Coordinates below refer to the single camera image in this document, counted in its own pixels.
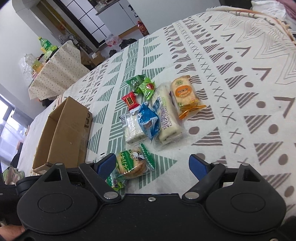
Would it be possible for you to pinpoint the printed triangle pattern blanket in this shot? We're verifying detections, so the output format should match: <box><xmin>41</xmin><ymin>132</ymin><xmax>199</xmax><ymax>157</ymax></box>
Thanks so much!
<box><xmin>17</xmin><ymin>5</ymin><xmax>296</xmax><ymax>232</ymax></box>

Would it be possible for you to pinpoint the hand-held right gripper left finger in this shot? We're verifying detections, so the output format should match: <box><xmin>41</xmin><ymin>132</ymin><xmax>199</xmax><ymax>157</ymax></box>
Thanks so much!
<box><xmin>41</xmin><ymin>153</ymin><xmax>122</xmax><ymax>202</ymax></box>

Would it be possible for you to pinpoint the orange rice cracker packet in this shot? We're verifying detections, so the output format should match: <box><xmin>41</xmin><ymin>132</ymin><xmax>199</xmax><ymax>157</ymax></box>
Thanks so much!
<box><xmin>170</xmin><ymin>75</ymin><xmax>207</xmax><ymax>120</ymax></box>

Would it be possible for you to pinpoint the white cabinet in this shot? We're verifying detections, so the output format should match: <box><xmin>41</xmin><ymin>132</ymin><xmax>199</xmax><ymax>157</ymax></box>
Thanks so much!
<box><xmin>95</xmin><ymin>0</ymin><xmax>137</xmax><ymax>37</ymax></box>

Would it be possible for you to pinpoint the yellow drink bottle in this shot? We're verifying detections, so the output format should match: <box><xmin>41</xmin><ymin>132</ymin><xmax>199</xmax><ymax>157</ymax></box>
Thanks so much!
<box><xmin>32</xmin><ymin>59</ymin><xmax>45</xmax><ymax>73</ymax></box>

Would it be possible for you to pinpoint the clear plastic bag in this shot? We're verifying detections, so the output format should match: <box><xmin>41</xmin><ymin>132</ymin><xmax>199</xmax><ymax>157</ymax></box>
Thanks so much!
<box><xmin>19</xmin><ymin>53</ymin><xmax>37</xmax><ymax>78</ymax></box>

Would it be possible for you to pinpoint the pack of water bottles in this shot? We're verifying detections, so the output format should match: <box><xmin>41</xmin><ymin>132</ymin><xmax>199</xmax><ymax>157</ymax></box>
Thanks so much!
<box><xmin>105</xmin><ymin>34</ymin><xmax>121</xmax><ymax>47</ymax></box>

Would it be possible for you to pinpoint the clear white sandwich cake packet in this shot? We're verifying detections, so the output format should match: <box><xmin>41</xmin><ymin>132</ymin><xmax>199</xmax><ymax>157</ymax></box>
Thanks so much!
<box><xmin>120</xmin><ymin>111</ymin><xmax>149</xmax><ymax>144</ymax></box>

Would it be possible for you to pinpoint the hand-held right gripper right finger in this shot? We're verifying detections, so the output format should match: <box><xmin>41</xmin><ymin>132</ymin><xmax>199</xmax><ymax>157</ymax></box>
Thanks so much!
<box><xmin>181</xmin><ymin>154</ymin><xmax>265</xmax><ymax>201</ymax></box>

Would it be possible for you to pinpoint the pink cloth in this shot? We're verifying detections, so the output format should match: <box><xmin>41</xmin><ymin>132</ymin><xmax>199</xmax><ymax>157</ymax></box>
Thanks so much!
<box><xmin>277</xmin><ymin>0</ymin><xmax>296</xmax><ymax>21</ymax></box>

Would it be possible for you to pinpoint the table with dotted tablecloth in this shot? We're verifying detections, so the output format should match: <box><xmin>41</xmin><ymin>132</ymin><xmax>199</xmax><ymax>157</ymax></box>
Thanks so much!
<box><xmin>28</xmin><ymin>40</ymin><xmax>91</xmax><ymax>100</ymax></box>

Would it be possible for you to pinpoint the floral patterned cloth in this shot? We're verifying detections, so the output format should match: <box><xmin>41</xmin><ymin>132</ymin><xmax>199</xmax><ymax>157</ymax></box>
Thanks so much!
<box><xmin>3</xmin><ymin>166</ymin><xmax>23</xmax><ymax>184</ymax></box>

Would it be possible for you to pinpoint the green candy packet red mark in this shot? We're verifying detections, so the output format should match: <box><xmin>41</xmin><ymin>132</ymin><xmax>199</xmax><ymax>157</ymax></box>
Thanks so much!
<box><xmin>135</xmin><ymin>79</ymin><xmax>156</xmax><ymax>98</ymax></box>

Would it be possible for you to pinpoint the window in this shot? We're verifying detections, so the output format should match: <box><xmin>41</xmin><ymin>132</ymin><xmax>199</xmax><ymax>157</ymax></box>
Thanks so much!
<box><xmin>0</xmin><ymin>94</ymin><xmax>35</xmax><ymax>151</ymax></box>

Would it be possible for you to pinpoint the small floor cardboard box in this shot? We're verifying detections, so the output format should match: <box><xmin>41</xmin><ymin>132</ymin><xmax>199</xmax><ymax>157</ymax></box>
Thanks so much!
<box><xmin>80</xmin><ymin>50</ymin><xmax>104</xmax><ymax>67</ymax></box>

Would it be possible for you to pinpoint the blue snack packet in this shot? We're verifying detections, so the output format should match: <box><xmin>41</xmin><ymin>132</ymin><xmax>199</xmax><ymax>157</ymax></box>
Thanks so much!
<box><xmin>137</xmin><ymin>102</ymin><xmax>160</xmax><ymax>139</ymax></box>

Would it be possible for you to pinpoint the white crumpled cloth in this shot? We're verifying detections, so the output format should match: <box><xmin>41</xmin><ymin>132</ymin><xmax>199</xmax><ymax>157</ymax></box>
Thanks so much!
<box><xmin>251</xmin><ymin>0</ymin><xmax>288</xmax><ymax>21</ymax></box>

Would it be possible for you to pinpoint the plain green candy packet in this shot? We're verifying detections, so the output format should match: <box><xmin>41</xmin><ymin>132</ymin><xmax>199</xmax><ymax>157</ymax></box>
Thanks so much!
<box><xmin>126</xmin><ymin>75</ymin><xmax>146</xmax><ymax>88</ymax></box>

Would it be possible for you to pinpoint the long white cake packet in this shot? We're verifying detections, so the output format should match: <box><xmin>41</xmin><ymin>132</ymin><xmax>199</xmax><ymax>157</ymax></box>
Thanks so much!
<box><xmin>150</xmin><ymin>83</ymin><xmax>186</xmax><ymax>151</ymax></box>

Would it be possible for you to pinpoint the green soda bottle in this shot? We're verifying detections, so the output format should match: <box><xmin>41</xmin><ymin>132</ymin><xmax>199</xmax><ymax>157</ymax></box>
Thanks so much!
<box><xmin>38</xmin><ymin>36</ymin><xmax>58</xmax><ymax>59</ymax></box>

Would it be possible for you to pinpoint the green cookie packet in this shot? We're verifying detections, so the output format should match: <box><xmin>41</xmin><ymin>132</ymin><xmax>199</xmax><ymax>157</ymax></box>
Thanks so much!
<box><xmin>106</xmin><ymin>143</ymin><xmax>156</xmax><ymax>191</ymax></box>

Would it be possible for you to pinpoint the brown cardboard box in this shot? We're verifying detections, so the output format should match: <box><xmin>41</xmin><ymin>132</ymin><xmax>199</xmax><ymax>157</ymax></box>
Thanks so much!
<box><xmin>32</xmin><ymin>96</ymin><xmax>93</xmax><ymax>175</ymax></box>

